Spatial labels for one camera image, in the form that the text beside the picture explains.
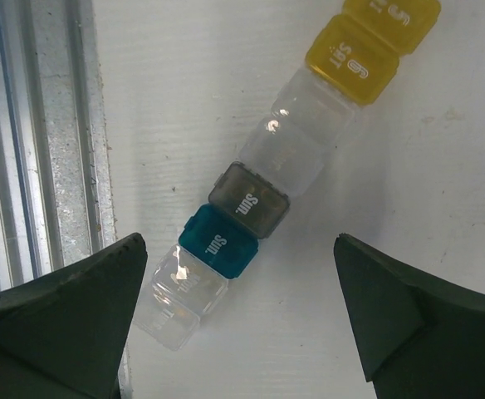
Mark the weekly pill organizer strip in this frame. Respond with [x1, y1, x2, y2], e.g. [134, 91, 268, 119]
[134, 1, 441, 350]

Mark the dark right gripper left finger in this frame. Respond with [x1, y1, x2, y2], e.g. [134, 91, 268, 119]
[0, 233, 147, 398]

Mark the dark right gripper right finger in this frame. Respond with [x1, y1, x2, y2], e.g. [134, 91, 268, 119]
[334, 234, 485, 398]

